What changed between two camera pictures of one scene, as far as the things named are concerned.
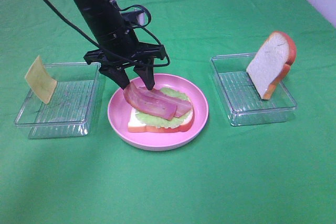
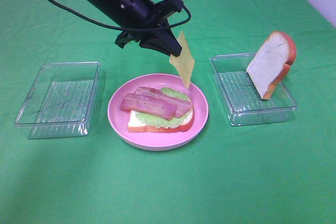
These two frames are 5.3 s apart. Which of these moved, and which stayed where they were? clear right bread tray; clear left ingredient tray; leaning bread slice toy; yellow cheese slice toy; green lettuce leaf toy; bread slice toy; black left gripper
Moved: black left gripper; yellow cheese slice toy
Stayed: bread slice toy; green lettuce leaf toy; clear left ingredient tray; leaning bread slice toy; clear right bread tray
